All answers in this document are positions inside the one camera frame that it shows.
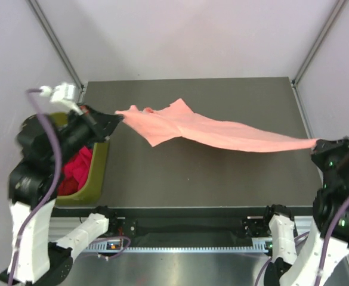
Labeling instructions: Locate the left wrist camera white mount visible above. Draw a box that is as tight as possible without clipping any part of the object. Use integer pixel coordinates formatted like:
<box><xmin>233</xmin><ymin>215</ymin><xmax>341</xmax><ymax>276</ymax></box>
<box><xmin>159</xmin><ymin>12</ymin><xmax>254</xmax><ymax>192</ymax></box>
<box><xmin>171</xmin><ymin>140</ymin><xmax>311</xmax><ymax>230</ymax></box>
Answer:
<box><xmin>40</xmin><ymin>82</ymin><xmax>83</xmax><ymax>115</ymax></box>

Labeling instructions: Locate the olive green plastic bin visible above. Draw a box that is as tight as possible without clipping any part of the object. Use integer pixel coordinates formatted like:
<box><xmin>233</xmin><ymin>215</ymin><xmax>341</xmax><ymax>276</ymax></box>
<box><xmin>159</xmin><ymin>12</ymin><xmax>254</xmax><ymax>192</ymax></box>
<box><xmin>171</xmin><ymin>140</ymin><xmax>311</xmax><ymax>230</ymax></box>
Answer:
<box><xmin>51</xmin><ymin>113</ymin><xmax>109</xmax><ymax>206</ymax></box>

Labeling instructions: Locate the right aluminium corner post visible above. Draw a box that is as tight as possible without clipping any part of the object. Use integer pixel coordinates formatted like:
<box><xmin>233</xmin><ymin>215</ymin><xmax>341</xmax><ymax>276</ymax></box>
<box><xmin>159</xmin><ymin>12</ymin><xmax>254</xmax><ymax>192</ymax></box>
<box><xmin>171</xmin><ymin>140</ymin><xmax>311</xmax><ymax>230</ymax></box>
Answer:
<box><xmin>291</xmin><ymin>0</ymin><xmax>349</xmax><ymax>88</ymax></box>

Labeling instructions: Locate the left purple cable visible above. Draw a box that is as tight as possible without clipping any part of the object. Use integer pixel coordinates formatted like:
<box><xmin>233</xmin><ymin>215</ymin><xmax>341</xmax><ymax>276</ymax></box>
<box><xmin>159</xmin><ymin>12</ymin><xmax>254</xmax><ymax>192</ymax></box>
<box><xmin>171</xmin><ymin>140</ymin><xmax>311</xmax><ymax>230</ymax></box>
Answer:
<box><xmin>7</xmin><ymin>88</ymin><xmax>132</xmax><ymax>284</ymax></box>

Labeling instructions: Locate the red t shirt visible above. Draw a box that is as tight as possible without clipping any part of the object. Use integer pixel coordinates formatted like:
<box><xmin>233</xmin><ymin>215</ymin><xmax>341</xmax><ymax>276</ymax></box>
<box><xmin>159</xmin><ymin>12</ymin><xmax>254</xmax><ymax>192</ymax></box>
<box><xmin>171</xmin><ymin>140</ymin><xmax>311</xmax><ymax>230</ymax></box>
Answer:
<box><xmin>58</xmin><ymin>161</ymin><xmax>89</xmax><ymax>196</ymax></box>

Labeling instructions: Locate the aluminium corner post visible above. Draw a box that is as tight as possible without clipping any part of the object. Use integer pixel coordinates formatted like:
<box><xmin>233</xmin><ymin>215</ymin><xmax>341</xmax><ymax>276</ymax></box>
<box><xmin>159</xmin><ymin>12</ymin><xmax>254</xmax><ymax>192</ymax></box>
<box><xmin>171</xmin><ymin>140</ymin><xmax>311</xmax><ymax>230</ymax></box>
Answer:
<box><xmin>291</xmin><ymin>0</ymin><xmax>349</xmax><ymax>88</ymax></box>
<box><xmin>25</xmin><ymin>0</ymin><xmax>85</xmax><ymax>92</ymax></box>

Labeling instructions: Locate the magenta pink t shirt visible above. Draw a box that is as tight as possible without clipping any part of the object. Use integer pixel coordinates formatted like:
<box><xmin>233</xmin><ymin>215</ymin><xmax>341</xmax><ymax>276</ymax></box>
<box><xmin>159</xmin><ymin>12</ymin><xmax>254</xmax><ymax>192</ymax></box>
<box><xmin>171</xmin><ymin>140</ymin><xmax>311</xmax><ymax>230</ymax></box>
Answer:
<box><xmin>64</xmin><ymin>147</ymin><xmax>92</xmax><ymax>182</ymax></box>

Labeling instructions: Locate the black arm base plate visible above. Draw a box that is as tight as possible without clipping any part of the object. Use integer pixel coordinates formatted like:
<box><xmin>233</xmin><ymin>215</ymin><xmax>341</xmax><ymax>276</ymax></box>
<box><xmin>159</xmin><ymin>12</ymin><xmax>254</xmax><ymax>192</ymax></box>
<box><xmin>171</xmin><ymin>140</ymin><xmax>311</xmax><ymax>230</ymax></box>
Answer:
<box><xmin>109</xmin><ymin>217</ymin><xmax>271</xmax><ymax>238</ymax></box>

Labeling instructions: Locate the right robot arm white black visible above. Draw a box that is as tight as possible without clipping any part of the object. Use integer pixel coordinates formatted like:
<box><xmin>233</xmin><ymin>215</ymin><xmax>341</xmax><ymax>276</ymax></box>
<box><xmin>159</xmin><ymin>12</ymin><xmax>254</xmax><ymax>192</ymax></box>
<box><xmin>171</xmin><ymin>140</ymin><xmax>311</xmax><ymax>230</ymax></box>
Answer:
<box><xmin>261</xmin><ymin>136</ymin><xmax>349</xmax><ymax>285</ymax></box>

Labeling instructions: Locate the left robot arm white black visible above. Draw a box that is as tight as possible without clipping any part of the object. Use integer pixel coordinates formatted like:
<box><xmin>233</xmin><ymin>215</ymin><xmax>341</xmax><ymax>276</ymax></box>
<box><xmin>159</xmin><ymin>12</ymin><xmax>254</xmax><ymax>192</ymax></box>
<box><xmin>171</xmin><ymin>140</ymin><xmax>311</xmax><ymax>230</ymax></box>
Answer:
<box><xmin>0</xmin><ymin>105</ymin><xmax>123</xmax><ymax>285</ymax></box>

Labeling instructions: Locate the slotted grey cable duct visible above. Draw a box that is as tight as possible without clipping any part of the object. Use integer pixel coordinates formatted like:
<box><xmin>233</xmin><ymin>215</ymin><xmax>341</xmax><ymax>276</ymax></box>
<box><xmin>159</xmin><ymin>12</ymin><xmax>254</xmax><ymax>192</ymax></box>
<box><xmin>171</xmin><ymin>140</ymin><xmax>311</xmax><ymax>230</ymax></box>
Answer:
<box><xmin>81</xmin><ymin>240</ymin><xmax>273</xmax><ymax>253</ymax></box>

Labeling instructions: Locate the left aluminium corner post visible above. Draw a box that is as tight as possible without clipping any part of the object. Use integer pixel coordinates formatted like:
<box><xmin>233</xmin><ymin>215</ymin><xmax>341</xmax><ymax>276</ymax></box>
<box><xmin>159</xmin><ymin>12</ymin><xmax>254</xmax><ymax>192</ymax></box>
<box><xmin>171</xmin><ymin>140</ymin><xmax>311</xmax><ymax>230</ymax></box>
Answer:
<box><xmin>25</xmin><ymin>0</ymin><xmax>85</xmax><ymax>92</ymax></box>

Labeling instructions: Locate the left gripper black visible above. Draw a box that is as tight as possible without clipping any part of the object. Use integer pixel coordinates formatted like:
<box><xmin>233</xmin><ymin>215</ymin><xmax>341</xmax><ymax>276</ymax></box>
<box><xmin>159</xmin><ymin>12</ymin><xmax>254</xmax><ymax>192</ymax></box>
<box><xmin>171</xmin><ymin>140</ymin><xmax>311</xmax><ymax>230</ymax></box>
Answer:
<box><xmin>49</xmin><ymin>101</ymin><xmax>123</xmax><ymax>167</ymax></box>

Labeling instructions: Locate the salmon pink t shirt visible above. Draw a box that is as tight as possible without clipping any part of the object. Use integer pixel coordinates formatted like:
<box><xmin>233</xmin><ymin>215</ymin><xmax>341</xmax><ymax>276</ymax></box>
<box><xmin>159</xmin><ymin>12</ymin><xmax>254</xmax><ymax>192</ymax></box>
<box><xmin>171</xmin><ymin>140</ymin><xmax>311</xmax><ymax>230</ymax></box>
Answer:
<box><xmin>116</xmin><ymin>98</ymin><xmax>317</xmax><ymax>153</ymax></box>

